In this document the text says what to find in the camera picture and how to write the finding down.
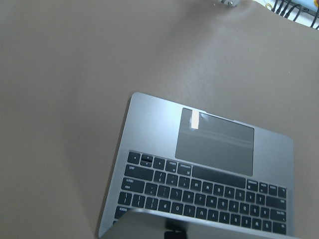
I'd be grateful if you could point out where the black cable bundle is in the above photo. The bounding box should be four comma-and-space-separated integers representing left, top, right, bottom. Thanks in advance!
271, 0, 319, 29

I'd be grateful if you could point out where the light blue box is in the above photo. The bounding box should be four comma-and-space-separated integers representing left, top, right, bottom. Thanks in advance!
291, 0, 319, 16

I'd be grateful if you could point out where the metal bracket with screw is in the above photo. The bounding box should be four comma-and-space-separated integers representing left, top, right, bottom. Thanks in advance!
217, 0, 241, 7

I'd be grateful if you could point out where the grey laptop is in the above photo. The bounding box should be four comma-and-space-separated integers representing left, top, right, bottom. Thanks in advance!
98, 93, 295, 236

